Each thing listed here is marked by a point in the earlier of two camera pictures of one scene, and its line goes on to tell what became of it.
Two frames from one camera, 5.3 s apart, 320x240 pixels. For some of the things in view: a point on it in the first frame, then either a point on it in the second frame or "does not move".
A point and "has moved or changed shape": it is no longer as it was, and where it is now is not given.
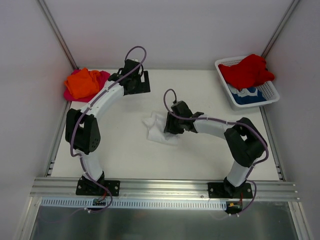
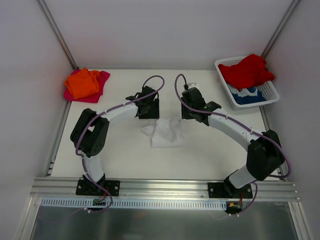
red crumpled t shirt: (251, 71) does not move
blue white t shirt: (247, 95) does not move
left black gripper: (141, 83) to (152, 110)
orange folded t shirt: (83, 83) does not move
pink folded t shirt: (104, 76) does not move
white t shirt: (155, 124) has moved or changed shape
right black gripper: (169, 124) to (188, 112)
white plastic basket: (268, 89) does not move
